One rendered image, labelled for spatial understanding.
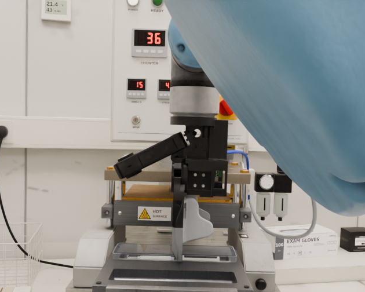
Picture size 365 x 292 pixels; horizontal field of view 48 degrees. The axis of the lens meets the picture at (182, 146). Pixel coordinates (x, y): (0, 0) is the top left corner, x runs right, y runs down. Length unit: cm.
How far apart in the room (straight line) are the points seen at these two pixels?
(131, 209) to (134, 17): 46
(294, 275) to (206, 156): 72
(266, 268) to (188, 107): 29
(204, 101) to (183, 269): 24
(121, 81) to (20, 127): 47
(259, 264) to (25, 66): 99
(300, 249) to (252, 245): 64
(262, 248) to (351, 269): 66
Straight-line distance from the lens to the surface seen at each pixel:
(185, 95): 59
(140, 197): 77
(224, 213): 76
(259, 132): 16
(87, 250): 72
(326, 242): 140
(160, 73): 98
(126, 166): 61
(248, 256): 71
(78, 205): 141
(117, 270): 60
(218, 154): 61
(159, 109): 97
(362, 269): 137
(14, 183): 142
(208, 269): 60
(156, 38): 98
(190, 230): 60
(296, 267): 127
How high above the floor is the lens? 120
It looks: 3 degrees down
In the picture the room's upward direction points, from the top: 2 degrees clockwise
